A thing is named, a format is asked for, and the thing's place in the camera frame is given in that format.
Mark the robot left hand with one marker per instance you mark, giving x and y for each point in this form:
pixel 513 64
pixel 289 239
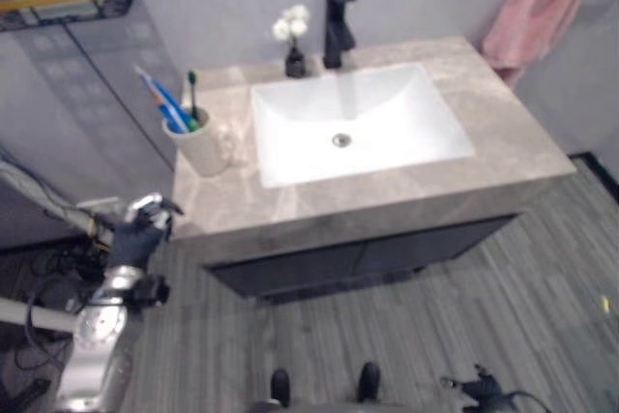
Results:
pixel 136 244

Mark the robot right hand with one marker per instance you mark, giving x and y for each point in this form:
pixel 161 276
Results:
pixel 483 388

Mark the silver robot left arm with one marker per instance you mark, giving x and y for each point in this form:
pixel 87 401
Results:
pixel 97 335

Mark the beige ceramic cup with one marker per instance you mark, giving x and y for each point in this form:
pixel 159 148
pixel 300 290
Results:
pixel 203 147

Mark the metal sink drain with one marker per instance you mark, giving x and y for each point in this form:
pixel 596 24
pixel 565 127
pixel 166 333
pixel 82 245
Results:
pixel 342 139

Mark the white sink basin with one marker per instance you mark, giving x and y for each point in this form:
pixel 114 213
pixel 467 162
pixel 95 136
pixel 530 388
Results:
pixel 358 123

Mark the pink hanging towel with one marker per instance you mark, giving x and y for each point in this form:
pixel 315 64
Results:
pixel 541 11

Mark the robot right dark foot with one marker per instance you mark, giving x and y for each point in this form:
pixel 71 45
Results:
pixel 369 380

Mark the robot dark foot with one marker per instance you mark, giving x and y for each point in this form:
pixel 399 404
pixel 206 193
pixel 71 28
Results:
pixel 280 386
pixel 369 380

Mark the green black toothbrush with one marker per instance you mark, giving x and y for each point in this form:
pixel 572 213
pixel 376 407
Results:
pixel 193 98

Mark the robot left dark foot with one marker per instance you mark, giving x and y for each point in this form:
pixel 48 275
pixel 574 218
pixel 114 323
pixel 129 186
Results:
pixel 280 386

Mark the white flowers in black vase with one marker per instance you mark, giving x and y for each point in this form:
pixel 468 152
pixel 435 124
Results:
pixel 293 40

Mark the black faucet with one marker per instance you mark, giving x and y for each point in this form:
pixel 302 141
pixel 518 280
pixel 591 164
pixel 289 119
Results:
pixel 335 31

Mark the grey rail bar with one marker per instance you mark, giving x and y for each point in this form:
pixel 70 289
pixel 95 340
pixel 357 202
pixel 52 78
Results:
pixel 38 317

